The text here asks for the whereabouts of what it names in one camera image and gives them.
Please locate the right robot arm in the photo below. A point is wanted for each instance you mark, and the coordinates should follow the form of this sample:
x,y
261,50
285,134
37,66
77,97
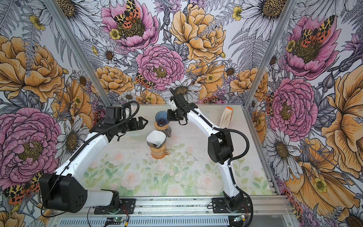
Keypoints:
x,y
220,146

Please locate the orange glass pitcher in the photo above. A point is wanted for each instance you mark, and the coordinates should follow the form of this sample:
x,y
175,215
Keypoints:
x,y
159,153

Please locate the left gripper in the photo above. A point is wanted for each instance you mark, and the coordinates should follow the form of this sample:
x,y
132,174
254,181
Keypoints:
x,y
135,127

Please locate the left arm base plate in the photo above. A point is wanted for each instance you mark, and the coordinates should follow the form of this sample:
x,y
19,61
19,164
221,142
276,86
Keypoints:
x,y
127,206

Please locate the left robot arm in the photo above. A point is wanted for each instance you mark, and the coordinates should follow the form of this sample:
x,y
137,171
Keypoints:
x,y
62,189

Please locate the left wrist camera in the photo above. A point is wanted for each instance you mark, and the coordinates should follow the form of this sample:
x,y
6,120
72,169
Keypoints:
x,y
113,115

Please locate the white coffee filter stack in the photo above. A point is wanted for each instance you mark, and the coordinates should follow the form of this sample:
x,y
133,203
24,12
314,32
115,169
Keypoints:
x,y
226,117

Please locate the aluminium mounting rail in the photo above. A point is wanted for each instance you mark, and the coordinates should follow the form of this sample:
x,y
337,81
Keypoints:
x,y
262,205

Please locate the blue glass dripper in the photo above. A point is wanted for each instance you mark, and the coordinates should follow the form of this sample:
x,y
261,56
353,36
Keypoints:
x,y
162,118

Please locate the clear grey glass pitcher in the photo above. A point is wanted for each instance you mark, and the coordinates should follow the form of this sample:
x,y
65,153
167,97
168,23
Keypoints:
x,y
167,132

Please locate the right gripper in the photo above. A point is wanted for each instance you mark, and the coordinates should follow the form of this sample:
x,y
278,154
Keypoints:
x,y
170,117

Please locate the green circuit board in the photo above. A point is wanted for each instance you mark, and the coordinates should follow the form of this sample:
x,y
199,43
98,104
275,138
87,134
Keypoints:
x,y
115,221

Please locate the single white coffee filter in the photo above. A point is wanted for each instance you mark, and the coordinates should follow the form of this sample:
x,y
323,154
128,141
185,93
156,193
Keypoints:
x,y
156,139

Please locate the white vented cable duct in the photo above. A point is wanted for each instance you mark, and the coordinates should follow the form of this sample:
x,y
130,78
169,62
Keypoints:
x,y
175,221

